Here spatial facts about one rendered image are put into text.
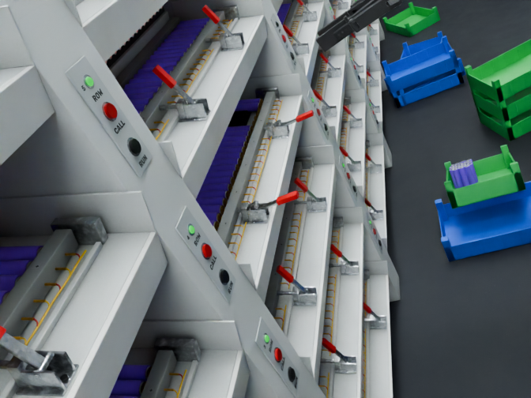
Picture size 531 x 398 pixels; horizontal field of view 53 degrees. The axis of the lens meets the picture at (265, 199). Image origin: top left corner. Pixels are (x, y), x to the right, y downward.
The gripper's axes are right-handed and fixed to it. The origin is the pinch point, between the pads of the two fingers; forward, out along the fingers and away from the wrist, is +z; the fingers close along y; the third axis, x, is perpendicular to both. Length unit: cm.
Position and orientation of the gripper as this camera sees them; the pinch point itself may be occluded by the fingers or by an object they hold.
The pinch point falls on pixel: (334, 31)
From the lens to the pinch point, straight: 109.5
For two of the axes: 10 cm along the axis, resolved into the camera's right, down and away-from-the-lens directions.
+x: 6.3, 6.7, 3.8
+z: -7.6, 4.4, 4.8
